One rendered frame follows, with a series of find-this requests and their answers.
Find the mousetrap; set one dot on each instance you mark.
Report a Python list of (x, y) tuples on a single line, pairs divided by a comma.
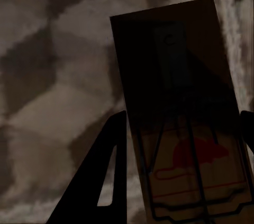
[(192, 159)]

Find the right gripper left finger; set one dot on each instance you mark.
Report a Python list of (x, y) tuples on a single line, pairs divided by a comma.
[(78, 205)]

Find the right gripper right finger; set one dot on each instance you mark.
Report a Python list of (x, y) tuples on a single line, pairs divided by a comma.
[(247, 119)]

